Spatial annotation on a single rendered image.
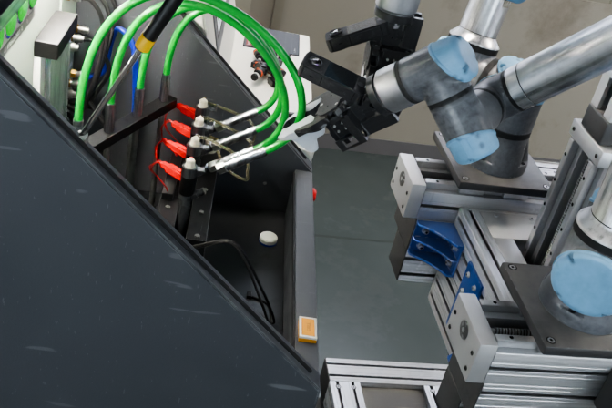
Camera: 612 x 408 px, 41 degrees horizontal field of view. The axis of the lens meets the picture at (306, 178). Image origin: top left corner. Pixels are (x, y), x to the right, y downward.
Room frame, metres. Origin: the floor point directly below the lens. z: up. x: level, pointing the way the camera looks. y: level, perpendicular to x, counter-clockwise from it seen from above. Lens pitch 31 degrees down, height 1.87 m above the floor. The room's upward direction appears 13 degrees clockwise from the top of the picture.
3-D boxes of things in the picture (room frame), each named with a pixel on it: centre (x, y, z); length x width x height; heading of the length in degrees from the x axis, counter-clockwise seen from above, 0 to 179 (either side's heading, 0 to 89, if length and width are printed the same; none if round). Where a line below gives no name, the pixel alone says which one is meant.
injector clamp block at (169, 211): (1.36, 0.22, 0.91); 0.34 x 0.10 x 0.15; 7
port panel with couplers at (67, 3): (1.44, 0.50, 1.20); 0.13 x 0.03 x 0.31; 7
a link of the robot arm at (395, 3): (1.40, -0.09, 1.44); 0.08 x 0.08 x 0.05
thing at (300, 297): (1.27, -0.03, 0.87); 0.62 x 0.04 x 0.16; 7
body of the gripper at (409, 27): (1.40, -0.09, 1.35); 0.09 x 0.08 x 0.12; 97
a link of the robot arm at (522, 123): (1.67, -0.40, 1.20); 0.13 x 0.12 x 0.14; 59
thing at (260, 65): (1.99, 0.16, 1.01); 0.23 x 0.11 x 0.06; 7
